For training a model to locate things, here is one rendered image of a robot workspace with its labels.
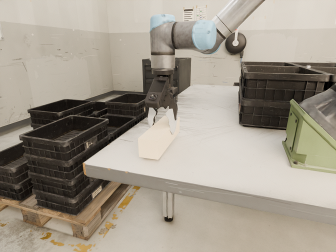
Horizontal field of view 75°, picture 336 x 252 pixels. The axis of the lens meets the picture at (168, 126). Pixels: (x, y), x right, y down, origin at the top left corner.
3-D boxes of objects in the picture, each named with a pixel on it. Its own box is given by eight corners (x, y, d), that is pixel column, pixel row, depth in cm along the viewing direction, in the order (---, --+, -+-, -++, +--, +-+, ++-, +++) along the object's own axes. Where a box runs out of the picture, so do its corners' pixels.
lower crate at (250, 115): (317, 134, 87) (325, 105, 83) (238, 127, 95) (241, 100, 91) (294, 109, 123) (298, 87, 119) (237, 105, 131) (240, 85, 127)
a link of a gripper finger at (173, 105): (181, 118, 72) (173, 92, 70) (179, 119, 71) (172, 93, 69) (167, 121, 74) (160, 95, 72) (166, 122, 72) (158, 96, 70)
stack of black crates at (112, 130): (114, 179, 157) (110, 134, 145) (79, 172, 165) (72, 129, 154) (138, 154, 192) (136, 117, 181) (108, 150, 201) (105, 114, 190)
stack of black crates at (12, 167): (20, 203, 132) (11, 169, 124) (-15, 194, 141) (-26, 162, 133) (68, 170, 168) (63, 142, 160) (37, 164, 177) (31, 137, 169)
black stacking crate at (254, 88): (323, 107, 83) (331, 76, 79) (241, 102, 91) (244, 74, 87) (297, 89, 119) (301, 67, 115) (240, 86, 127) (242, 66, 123)
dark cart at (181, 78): (178, 136, 270) (179, 59, 240) (144, 132, 283) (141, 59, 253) (189, 121, 324) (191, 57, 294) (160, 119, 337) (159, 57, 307)
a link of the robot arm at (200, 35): (221, 25, 66) (186, 26, 70) (211, 15, 56) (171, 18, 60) (218, 52, 67) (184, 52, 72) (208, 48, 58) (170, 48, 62)
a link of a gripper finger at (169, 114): (184, 128, 78) (177, 103, 75) (179, 134, 72) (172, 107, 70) (175, 130, 79) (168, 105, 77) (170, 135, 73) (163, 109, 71)
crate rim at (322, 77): (330, 81, 80) (332, 75, 79) (243, 78, 88) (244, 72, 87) (301, 71, 116) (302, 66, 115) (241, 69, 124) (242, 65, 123)
